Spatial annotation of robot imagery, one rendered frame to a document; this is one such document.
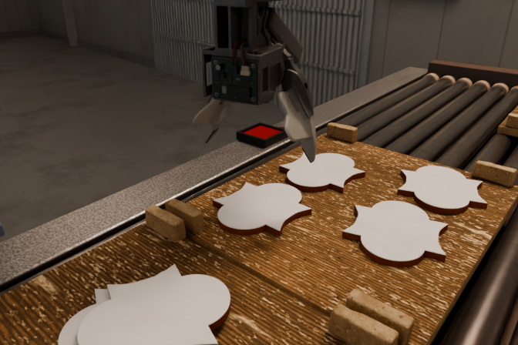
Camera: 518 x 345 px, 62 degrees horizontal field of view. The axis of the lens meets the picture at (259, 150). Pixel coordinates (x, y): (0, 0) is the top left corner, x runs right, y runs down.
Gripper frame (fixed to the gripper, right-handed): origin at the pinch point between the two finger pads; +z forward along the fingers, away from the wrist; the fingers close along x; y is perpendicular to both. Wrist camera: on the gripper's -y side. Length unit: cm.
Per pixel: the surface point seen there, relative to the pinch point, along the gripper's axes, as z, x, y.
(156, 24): 43, -321, -392
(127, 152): 102, -184, -171
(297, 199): 7.5, 4.5, -2.8
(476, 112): 10, 27, -66
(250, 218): 7.5, 0.9, 4.3
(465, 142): 10, 25, -42
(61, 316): 8.6, -8.4, 26.1
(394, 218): 7.4, 17.5, -3.4
